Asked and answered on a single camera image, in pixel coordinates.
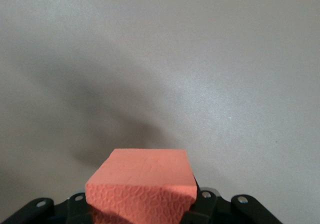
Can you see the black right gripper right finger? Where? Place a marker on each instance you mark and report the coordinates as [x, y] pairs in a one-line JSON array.
[[207, 204]]

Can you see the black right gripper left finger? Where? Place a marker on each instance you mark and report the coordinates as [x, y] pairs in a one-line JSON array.
[[75, 206]]

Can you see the orange foam cube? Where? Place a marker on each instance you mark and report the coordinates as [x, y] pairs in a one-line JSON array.
[[145, 174]]

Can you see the brown table mat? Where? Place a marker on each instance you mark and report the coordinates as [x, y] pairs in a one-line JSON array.
[[175, 59]]

